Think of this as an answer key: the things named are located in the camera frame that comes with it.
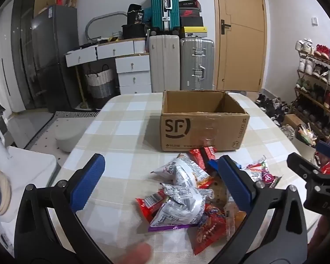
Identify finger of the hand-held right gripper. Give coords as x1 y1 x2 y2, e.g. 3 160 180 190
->
316 140 330 160
287 152 323 188

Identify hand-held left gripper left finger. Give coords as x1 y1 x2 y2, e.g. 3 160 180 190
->
14 154 112 264

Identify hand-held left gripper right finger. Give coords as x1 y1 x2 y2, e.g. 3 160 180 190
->
209 155 309 264

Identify clear brown cookie packet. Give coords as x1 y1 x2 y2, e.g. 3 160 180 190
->
206 176 229 209

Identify blue cookie packet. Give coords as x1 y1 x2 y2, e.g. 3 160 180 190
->
206 159 223 175

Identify white pink snack packet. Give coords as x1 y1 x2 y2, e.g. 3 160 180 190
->
242 157 282 189

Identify clear orange snack packet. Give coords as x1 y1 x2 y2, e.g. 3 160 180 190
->
224 201 248 240

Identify small red snack packet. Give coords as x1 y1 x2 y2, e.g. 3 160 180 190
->
189 146 218 163

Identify large red orange snack packet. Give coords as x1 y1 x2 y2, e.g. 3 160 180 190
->
192 203 229 256

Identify silver foil snack packet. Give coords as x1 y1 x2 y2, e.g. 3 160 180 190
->
162 183 216 199

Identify white orange snack packet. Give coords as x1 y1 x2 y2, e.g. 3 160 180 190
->
150 154 211 190

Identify red barcode snack packet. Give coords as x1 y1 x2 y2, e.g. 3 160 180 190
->
136 191 168 223

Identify purple snack packet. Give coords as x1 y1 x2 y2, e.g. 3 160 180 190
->
148 192 207 232

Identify brown cardboard box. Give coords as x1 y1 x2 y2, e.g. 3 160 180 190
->
160 90 250 152

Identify person's left hand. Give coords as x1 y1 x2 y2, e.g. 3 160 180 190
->
118 242 154 264

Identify beige waste bin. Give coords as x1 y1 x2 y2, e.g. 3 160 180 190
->
291 125 319 160

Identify small cardboard box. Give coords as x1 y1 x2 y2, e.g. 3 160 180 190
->
283 114 308 132

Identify white round stool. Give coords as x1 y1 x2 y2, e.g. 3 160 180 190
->
55 118 97 152

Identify wooden shoe rack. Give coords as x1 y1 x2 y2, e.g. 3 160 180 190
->
293 52 330 141

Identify loose sneakers group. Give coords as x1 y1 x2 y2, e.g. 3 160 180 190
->
254 93 289 124

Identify beige tape roll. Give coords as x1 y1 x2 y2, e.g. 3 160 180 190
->
0 169 13 216

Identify woven laundry basket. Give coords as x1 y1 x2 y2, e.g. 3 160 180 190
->
85 64 116 99

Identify rows of shelved shoes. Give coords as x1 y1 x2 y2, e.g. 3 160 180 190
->
295 38 330 116

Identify white desk with drawers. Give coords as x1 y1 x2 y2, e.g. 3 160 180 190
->
65 38 152 95

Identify grey refrigerator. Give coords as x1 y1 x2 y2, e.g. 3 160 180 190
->
31 5 80 110

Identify silver suitcase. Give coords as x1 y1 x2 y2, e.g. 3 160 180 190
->
180 38 215 91

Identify wooden door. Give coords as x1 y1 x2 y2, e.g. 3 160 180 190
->
212 0 267 92

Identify beige suitcase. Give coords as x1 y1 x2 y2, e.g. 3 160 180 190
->
149 35 180 93

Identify dark glass cabinet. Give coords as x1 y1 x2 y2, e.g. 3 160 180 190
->
11 0 39 113

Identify oval mirror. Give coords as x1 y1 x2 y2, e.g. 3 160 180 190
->
85 11 128 43

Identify yellow black shoe box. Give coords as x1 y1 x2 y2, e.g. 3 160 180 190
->
180 26 208 38

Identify black round box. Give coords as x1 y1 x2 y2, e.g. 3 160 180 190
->
121 23 147 39

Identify plain black shoe box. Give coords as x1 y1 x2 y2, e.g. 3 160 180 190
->
180 16 203 28

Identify black gift bag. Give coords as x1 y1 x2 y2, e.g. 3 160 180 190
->
126 4 146 25

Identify red black shoe box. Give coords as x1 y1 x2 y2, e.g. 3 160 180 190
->
180 9 202 17

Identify black red-trim shoe box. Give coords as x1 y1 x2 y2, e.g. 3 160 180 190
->
179 1 202 10

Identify teal suitcase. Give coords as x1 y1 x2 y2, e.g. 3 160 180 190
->
150 0 180 32

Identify wooden handled broom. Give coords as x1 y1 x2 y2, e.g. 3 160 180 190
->
75 66 91 108

